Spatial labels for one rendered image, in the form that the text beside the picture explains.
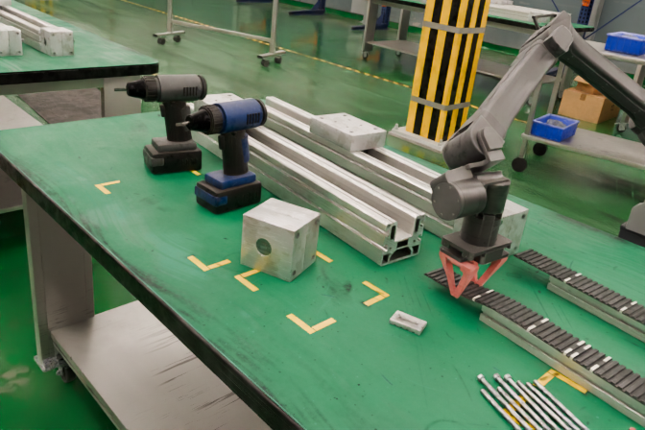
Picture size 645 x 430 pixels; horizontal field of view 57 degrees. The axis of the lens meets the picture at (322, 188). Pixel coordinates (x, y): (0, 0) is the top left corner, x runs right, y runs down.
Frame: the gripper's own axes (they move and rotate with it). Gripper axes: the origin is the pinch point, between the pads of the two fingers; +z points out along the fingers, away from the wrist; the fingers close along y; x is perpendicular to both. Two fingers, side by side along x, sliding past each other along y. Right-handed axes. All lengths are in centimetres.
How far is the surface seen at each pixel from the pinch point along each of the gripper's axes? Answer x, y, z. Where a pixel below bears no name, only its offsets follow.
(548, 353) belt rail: 16.9, 1.3, 1.2
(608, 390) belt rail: 26.2, 1.9, 0.6
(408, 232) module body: -16.0, -1.9, -2.4
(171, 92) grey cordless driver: -70, 21, -16
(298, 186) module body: -40.8, 5.6, -3.1
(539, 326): 13.8, -0.2, -1.0
